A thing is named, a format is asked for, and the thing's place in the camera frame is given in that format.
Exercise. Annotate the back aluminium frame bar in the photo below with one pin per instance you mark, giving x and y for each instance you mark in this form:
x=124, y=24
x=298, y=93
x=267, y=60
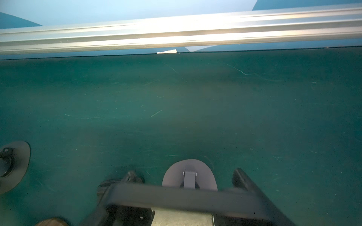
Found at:
x=331, y=22

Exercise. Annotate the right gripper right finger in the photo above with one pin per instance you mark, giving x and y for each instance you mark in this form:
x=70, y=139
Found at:
x=257, y=208

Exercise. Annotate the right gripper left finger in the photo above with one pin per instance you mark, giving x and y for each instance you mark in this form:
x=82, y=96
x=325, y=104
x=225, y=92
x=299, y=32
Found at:
x=118, y=215

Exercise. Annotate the brown round phone stand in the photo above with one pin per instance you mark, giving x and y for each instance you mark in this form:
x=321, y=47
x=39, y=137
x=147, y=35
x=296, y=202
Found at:
x=52, y=222

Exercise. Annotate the black back middle phone stand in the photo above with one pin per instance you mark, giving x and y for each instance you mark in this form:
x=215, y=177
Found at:
x=15, y=159

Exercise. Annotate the black phone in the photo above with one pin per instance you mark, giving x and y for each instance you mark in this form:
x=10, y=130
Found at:
x=146, y=196

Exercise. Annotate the grey back right phone stand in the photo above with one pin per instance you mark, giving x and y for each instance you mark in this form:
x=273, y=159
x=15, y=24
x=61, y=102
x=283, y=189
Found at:
x=190, y=174

